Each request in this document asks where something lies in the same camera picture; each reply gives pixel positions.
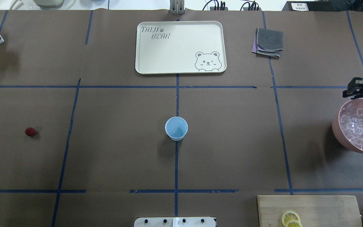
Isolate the red strawberry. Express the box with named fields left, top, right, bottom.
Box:
left=25, top=127, right=36, bottom=137

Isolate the light blue plastic cup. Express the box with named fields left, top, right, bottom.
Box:
left=165, top=116, right=188, bottom=141

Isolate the pink bowl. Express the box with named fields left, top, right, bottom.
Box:
left=332, top=99, right=363, bottom=154

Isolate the folded grey cloth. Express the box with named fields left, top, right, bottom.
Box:
left=251, top=28, right=284, bottom=58

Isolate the wooden cutting board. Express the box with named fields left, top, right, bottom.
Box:
left=257, top=195, right=362, bottom=227

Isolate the lemon slice front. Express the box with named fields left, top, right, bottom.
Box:
left=281, top=210, right=301, bottom=227

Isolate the lemon slice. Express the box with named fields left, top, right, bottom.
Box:
left=281, top=210, right=301, bottom=227
left=284, top=220, right=302, bottom=227

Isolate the cream bear serving tray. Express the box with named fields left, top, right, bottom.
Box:
left=135, top=21, right=227, bottom=75

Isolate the aluminium frame post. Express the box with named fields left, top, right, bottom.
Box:
left=170, top=0, right=185, bottom=15

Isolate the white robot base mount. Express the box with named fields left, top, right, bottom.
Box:
left=134, top=217, right=217, bottom=227

